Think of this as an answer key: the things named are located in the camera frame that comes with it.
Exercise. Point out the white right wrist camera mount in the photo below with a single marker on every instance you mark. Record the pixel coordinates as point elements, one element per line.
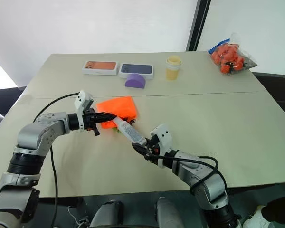
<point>164,137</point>

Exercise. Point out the orange pouch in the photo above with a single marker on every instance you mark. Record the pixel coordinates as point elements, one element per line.
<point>116,107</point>

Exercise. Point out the white tube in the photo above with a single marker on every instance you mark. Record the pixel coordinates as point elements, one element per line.
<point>129,131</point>

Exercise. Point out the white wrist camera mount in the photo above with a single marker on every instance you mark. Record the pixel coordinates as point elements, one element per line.
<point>82,99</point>
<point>164,137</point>

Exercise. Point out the clear bag of orange items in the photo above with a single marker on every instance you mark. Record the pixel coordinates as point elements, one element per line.
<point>229,58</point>

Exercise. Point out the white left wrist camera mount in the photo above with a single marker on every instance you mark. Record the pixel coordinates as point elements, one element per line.
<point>82,99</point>

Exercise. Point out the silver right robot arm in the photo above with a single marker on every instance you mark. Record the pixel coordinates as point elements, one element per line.
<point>211,187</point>

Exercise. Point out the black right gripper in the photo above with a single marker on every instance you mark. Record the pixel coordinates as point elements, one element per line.
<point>153,149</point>

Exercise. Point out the purple half-round block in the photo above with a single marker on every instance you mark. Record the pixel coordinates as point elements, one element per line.
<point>135,81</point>

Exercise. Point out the grey rounded robot leg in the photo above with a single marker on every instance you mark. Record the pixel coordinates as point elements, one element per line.
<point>107,215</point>
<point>167,212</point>

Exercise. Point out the dark blue phone box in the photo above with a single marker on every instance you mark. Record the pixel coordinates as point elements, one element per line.
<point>137,70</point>

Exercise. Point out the orange phone box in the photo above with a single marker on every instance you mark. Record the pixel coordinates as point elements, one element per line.
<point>100,67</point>

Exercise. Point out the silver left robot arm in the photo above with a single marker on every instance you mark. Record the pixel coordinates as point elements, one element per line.
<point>31,135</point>

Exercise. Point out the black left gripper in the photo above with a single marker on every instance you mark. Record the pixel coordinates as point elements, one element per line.
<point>90,118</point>

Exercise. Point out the black window frame post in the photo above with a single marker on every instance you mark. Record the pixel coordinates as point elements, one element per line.
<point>197,26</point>

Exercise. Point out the dark trouser leg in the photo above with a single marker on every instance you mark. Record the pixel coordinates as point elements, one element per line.
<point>280,209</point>

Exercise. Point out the white shoe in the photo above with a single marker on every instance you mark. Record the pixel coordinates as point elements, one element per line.
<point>255,218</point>

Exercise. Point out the yellow cup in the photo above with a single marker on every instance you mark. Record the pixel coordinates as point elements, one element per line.
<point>173,70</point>

